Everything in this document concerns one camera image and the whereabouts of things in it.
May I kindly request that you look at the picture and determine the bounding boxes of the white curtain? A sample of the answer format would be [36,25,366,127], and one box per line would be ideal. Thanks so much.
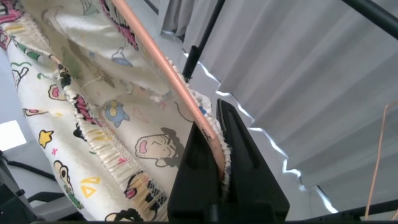
[160,0,200,40]
[182,0,398,215]

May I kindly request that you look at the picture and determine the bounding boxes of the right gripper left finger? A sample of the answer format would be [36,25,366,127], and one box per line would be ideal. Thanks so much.
[167,121,225,223]

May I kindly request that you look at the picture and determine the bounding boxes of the cream printed garment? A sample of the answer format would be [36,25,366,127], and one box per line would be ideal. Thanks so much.
[0,0,233,223]

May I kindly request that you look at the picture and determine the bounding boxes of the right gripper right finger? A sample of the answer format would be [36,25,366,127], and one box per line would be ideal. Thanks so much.
[216,98,290,223]

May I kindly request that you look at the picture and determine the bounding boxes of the pink clothes hanger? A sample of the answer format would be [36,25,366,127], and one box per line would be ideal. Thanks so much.
[364,101,398,221]
[111,0,227,182]

